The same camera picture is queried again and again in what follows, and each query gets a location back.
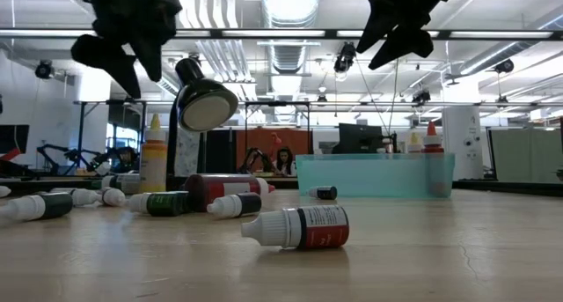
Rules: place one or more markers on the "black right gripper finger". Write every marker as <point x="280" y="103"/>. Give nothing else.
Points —
<point x="404" y="44"/>
<point x="380" y="27"/>

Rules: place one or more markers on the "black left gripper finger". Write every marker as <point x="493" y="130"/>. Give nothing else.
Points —
<point x="105" y="55"/>
<point x="151" y="55"/>

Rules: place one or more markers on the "orange-tipped food coloring bottle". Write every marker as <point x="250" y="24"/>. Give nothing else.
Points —
<point x="433" y="141"/>

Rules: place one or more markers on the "green-tipped food coloring bottle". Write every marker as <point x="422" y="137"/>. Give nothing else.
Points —
<point x="125" y="183"/>

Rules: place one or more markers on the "small white-capped dropper bottle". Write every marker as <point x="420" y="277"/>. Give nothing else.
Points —
<point x="85" y="197"/>
<point x="61" y="190"/>

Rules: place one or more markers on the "red-tipped food coloring bottle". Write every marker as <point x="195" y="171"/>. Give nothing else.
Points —
<point x="211" y="189"/>

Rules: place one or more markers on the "small dark green dropper bottle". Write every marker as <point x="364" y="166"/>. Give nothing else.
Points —
<point x="53" y="205"/>

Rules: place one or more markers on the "small black dropper bottle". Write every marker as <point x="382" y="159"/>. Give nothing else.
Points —
<point x="327" y="193"/>

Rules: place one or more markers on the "black-label dropper bottle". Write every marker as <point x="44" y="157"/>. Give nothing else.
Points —
<point x="246" y="204"/>

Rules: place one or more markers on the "small red-labelled dropper bottle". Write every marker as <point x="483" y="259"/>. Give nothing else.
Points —
<point x="321" y="229"/>

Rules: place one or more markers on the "black desk lamp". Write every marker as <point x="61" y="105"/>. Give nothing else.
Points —
<point x="206" y="104"/>

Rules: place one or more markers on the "black computer monitor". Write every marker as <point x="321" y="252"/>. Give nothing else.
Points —
<point x="358" y="139"/>

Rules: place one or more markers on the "white round pillar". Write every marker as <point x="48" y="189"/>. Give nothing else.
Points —
<point x="462" y="161"/>

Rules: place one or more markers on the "teal translucent plastic bin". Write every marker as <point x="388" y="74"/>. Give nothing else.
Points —
<point x="374" y="176"/>

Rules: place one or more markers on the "small red lamp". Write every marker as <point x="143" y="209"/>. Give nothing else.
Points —
<point x="276" y="139"/>

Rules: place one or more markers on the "person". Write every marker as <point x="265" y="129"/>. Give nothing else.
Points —
<point x="285" y="161"/>

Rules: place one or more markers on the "grey-green partition panel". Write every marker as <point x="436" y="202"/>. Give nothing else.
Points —
<point x="528" y="154"/>

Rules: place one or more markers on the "black overhead camera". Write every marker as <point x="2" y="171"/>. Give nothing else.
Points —
<point x="345" y="57"/>

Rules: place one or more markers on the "black hanging camera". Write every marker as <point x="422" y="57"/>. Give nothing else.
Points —
<point x="504" y="66"/>
<point x="421" y="96"/>
<point x="44" y="69"/>

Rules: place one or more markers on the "background black rig frame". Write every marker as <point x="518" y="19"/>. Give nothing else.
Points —
<point x="277" y="104"/>
<point x="81" y="126"/>

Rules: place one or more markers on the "silver ceiling air duct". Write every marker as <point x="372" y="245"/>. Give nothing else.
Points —
<point x="290" y="2"/>

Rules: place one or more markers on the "black wall screen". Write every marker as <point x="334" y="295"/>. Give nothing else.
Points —
<point x="15" y="137"/>

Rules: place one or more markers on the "orange partition wall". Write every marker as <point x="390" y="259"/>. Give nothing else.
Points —
<point x="259" y="141"/>

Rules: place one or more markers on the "black aluminium table frame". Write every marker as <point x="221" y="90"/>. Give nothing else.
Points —
<point x="506" y="187"/>

